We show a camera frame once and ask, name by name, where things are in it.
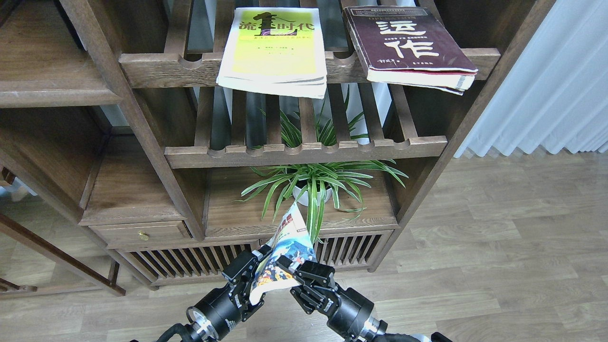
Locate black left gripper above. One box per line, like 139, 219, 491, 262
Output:
186, 245, 272, 340

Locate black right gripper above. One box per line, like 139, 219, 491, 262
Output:
276, 256, 388, 342

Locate small colourful paperback book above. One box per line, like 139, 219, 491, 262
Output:
249, 203, 317, 305

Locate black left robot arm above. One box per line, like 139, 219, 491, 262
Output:
158, 244, 272, 342

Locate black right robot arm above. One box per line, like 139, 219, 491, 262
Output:
276, 256, 449, 342

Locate white plant pot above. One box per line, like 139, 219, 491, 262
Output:
292, 184, 333, 207

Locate green spider plant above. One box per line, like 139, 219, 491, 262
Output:
235, 85, 409, 259

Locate brass drawer knob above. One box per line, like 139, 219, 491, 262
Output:
138, 231, 150, 241

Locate dark wooden bookshelf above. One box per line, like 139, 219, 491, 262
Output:
1, 0, 554, 289

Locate yellow green paperback book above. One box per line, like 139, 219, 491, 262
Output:
216, 7, 327, 99

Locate maroon hardcover book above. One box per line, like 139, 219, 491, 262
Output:
343, 6, 478, 95

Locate white pleated curtain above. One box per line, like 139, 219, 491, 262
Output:
455, 0, 608, 158

